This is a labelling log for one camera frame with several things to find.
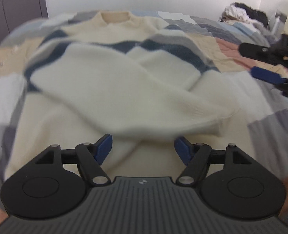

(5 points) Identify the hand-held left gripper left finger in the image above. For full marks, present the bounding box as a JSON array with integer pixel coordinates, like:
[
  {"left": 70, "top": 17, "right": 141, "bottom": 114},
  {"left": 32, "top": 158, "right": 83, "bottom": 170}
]
[{"left": 34, "top": 133, "right": 113, "bottom": 186}]

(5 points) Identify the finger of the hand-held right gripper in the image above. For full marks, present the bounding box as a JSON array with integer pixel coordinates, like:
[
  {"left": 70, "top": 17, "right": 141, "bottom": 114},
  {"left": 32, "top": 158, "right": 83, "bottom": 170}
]
[
  {"left": 239, "top": 43, "right": 283, "bottom": 64},
  {"left": 251, "top": 66, "right": 288, "bottom": 100}
]

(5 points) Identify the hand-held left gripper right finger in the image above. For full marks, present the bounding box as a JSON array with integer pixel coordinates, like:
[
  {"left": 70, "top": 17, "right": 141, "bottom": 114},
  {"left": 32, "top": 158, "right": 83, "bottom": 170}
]
[{"left": 174, "top": 136, "right": 253, "bottom": 186}]

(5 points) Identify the cream striped sweater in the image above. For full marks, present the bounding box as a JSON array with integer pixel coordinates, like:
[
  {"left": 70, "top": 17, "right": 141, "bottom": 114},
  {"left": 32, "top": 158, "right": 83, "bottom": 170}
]
[{"left": 5, "top": 10, "right": 273, "bottom": 183}]

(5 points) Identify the silver bottle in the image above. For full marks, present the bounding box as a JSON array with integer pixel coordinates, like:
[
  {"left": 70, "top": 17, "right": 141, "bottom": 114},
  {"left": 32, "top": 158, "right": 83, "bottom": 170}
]
[{"left": 271, "top": 12, "right": 281, "bottom": 33}]

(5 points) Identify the black garment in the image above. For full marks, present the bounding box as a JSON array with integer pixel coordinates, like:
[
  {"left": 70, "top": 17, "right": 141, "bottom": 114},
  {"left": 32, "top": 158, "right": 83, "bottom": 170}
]
[{"left": 234, "top": 2, "right": 269, "bottom": 26}]

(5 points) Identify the patchwork quilt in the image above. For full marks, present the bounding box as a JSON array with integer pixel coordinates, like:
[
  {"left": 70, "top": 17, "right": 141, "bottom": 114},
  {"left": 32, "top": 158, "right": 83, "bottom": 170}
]
[{"left": 0, "top": 10, "right": 288, "bottom": 225}]

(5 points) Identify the grey door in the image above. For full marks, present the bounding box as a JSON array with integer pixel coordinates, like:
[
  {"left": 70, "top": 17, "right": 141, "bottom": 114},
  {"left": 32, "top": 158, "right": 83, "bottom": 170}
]
[{"left": 0, "top": 0, "right": 48, "bottom": 47}]

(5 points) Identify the grey wall socket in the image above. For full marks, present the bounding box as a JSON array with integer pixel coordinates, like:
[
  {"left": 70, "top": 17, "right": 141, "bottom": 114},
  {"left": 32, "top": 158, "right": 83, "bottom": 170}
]
[{"left": 276, "top": 10, "right": 288, "bottom": 27}]

